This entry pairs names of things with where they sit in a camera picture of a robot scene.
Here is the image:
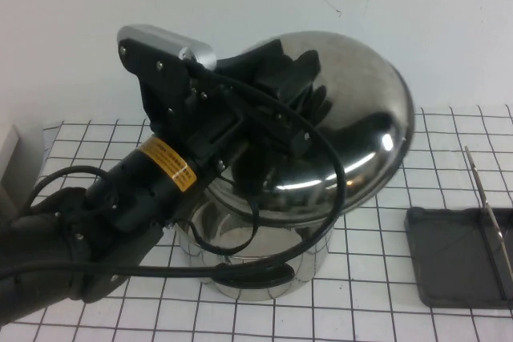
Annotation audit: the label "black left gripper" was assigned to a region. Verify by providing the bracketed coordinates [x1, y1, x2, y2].
[160, 39, 322, 171]

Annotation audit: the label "stainless steel pot lid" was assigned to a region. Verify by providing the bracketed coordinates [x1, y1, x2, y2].
[216, 30, 416, 226]

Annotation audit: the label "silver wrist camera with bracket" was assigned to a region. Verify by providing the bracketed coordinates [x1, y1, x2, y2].
[117, 24, 218, 135]

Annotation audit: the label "thick black camera cable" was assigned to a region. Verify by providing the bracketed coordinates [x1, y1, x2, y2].
[0, 63, 349, 291]

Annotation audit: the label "thin black cable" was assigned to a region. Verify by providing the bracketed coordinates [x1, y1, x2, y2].
[186, 191, 261, 255]

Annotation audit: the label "dark tray wire lid rack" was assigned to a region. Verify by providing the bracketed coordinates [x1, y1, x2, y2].
[404, 145, 513, 311]

